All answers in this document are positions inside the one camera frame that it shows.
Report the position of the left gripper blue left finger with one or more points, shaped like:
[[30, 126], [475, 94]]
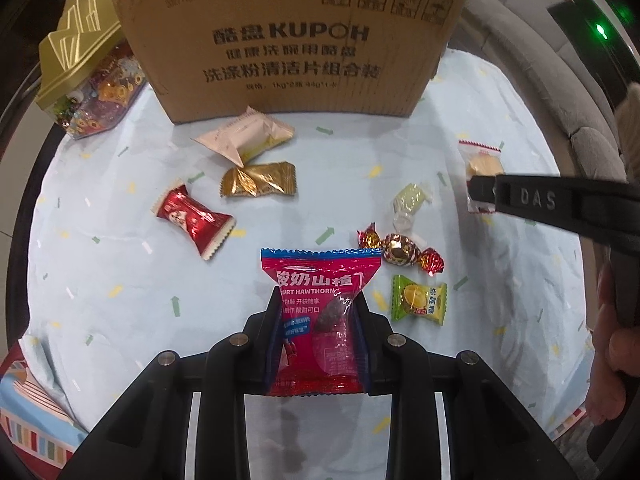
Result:
[[260, 360]]

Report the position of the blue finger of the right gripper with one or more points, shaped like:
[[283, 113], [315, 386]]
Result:
[[553, 201]]

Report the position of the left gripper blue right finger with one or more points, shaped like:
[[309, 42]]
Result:
[[369, 332]]

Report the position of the green yellow candy packet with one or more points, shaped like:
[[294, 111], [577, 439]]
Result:
[[421, 301]]

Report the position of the pink hawthorn snack packet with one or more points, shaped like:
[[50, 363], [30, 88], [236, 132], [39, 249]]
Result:
[[317, 290]]

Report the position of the clear red-striped cracker packet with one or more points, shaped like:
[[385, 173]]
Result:
[[481, 160]]

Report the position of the red candy packet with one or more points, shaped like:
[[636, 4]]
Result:
[[206, 228]]

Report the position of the person's right hand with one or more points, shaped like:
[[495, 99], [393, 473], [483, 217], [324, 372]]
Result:
[[617, 351]]

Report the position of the red gold foil candy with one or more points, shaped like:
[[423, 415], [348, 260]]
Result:
[[401, 250]]

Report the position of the grey curved sofa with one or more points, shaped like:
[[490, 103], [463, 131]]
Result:
[[567, 102]]

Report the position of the pale green wrapped candy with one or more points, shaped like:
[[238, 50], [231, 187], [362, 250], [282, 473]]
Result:
[[406, 204]]

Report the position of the gold foil snack packet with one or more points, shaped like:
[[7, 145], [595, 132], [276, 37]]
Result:
[[259, 180]]

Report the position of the beige pastry packet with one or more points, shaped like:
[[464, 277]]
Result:
[[246, 136]]

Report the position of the brown cardboard box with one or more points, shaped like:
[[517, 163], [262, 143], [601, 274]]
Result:
[[216, 58]]

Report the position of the gold lid candy jar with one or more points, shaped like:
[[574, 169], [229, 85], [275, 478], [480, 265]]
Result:
[[89, 74]]

